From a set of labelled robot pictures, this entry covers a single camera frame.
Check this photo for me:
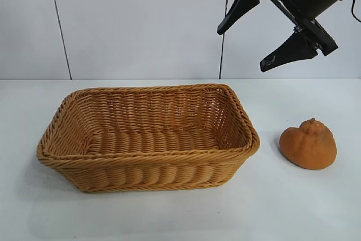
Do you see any thin black cable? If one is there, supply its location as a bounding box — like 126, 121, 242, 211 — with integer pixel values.
348, 0, 361, 23

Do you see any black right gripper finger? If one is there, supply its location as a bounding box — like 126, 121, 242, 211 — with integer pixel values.
259, 31, 318, 73
216, 0, 261, 36

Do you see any woven wicker basket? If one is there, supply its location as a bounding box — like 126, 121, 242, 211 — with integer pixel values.
36, 83, 261, 194

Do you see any orange pumpkin-shaped bread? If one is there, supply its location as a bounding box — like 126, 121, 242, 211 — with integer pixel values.
279, 117, 338, 170

